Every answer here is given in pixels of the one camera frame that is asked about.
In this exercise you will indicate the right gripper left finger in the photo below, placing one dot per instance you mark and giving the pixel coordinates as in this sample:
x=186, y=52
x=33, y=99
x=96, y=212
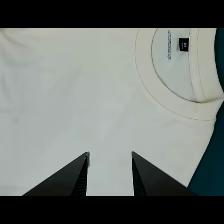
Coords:
x=71, y=181

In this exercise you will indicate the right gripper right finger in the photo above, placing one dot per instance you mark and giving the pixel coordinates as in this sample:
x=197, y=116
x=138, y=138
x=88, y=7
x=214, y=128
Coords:
x=150, y=183

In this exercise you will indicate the white T-shirt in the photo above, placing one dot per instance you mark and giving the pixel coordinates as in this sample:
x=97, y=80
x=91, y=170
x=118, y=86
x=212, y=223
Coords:
x=66, y=100

